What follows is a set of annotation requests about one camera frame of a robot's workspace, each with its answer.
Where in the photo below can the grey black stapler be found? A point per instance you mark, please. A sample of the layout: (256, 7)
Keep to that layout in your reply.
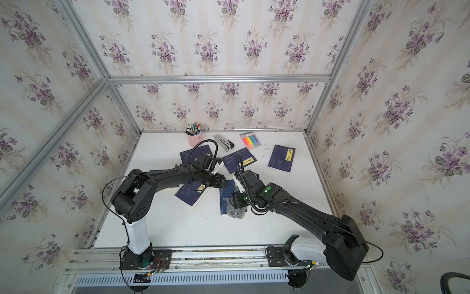
(224, 142)

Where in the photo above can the pens in cup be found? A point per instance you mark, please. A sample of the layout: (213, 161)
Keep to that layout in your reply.
(193, 129)

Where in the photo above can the grey patterned cloth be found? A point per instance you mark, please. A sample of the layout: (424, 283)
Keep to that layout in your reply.
(236, 213)

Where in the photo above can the blue book yellow label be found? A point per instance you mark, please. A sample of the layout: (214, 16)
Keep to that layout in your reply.
(282, 158)

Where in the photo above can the blue book under left arm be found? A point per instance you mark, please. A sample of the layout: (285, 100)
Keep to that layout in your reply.
(192, 193)

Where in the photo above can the colourful highlighter pack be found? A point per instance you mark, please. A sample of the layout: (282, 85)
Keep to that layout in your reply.
(250, 140)

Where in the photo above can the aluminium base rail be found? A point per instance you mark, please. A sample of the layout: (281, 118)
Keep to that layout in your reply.
(111, 267)

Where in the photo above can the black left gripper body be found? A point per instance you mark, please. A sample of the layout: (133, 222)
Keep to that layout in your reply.
(211, 180)

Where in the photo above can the pink pen cup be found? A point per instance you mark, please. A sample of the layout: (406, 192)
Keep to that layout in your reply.
(194, 139)

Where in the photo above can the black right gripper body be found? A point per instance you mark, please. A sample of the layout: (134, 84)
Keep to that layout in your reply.
(243, 199)

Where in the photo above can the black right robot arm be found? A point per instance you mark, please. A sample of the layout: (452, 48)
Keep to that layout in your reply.
(346, 247)

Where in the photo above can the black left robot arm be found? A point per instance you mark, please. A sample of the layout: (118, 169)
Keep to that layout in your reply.
(133, 198)

